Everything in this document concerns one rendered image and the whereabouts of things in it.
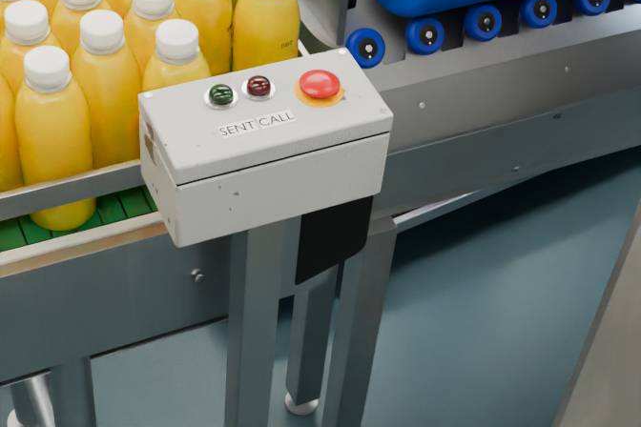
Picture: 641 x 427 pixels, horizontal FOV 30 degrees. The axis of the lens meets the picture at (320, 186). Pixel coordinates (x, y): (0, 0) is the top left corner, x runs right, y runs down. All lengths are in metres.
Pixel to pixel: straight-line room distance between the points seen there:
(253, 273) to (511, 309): 1.25
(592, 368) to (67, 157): 0.79
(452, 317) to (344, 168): 1.28
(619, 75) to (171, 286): 0.63
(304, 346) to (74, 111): 0.96
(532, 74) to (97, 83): 0.56
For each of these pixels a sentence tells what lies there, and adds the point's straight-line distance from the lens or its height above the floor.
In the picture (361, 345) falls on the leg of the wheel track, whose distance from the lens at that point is 1.78.
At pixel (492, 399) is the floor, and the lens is 2.22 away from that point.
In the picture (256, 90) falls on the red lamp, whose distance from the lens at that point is 1.04.
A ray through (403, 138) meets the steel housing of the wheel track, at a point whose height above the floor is 0.84.
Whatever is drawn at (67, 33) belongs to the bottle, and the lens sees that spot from 1.19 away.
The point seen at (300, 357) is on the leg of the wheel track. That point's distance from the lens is 2.00.
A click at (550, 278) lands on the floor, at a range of 2.43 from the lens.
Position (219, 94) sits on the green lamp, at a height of 1.11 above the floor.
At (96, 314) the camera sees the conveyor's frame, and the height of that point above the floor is 0.80.
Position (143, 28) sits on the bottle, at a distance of 1.17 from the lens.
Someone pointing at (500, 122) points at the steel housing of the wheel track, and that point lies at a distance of 1.47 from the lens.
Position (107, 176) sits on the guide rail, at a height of 0.97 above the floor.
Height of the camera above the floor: 1.79
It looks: 45 degrees down
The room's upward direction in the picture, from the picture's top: 7 degrees clockwise
